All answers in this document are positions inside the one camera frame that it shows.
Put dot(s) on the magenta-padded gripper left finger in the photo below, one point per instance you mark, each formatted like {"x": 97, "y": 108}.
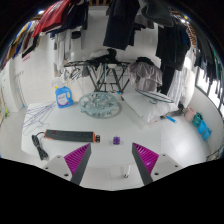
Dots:
{"x": 76, "y": 159}

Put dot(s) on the blue detergent bottle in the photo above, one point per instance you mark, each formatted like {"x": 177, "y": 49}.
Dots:
{"x": 64, "y": 98}

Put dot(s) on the round pale blue peg hanger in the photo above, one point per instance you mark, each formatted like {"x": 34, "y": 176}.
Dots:
{"x": 98, "y": 104}

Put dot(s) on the row of dark hanging clothes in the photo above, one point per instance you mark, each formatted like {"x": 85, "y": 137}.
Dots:
{"x": 120, "y": 26}

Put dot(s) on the black power strip orange ends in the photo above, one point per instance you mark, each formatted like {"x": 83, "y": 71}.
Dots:
{"x": 70, "y": 135}

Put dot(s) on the ceiling light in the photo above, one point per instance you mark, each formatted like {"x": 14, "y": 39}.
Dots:
{"x": 40, "y": 12}

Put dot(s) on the grey garment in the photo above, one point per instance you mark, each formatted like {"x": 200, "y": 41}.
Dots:
{"x": 145, "y": 76}

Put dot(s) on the small blue brush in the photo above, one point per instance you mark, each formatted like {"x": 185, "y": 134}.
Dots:
{"x": 171, "y": 119}

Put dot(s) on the black folding drying rack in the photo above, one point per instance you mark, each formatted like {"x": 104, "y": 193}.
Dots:
{"x": 103, "y": 65}

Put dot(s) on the white pillow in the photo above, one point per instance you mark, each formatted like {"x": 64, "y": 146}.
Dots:
{"x": 146, "y": 110}

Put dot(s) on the black and white clothes pile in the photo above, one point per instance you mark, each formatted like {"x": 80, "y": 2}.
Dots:
{"x": 105, "y": 56}

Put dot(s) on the pink wall sign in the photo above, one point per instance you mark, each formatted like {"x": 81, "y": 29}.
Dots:
{"x": 26, "y": 56}

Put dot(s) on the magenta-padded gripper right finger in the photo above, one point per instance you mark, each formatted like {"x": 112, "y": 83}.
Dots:
{"x": 148, "y": 160}

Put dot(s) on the teal bucket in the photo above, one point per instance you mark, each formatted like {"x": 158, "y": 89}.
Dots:
{"x": 197, "y": 119}

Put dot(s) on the window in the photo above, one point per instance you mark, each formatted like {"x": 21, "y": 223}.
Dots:
{"x": 203, "y": 87}

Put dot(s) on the row of colourful hanging clothes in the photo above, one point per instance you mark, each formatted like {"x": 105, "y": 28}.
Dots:
{"x": 56, "y": 15}

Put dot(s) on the purple charger block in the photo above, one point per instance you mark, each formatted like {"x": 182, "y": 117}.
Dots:
{"x": 116, "y": 140}

